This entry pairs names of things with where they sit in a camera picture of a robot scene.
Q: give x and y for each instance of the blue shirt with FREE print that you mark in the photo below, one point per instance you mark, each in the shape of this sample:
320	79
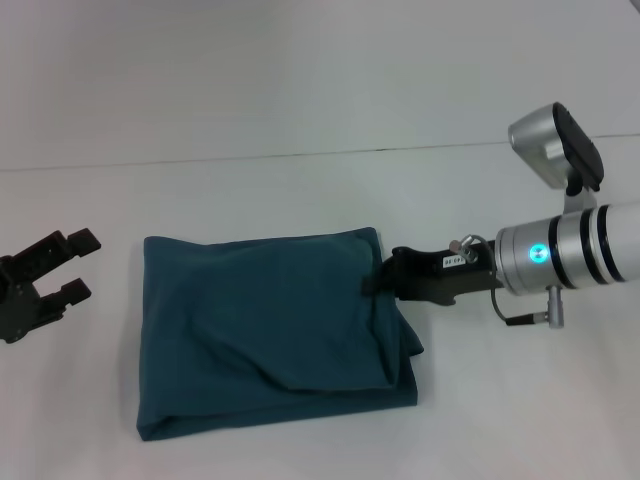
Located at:
270	325

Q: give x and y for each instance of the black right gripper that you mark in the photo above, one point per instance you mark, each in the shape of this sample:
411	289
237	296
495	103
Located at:
440	275

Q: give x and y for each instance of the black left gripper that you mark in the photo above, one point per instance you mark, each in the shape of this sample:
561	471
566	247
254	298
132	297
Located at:
17	305

